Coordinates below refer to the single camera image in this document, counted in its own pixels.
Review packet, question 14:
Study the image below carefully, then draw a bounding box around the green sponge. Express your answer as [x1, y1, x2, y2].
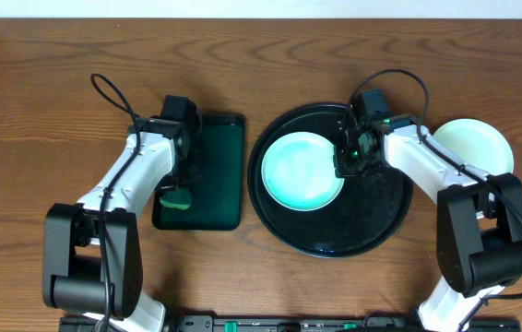
[160, 188, 193, 210]

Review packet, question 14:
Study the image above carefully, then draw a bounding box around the pale green plate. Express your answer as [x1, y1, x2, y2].
[433, 119, 515, 175]
[261, 132, 345, 212]

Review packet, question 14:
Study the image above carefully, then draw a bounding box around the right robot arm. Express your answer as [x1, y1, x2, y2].
[335, 114, 522, 331]

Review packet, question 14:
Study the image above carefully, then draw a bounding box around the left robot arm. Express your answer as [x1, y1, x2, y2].
[42, 117, 202, 331]

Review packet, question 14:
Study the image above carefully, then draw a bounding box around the rectangular black water tray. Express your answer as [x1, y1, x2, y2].
[151, 114, 244, 231]

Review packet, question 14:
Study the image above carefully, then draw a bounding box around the round black tray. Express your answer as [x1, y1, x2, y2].
[247, 103, 413, 258]

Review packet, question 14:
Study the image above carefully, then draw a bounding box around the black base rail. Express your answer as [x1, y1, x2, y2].
[57, 314, 522, 332]

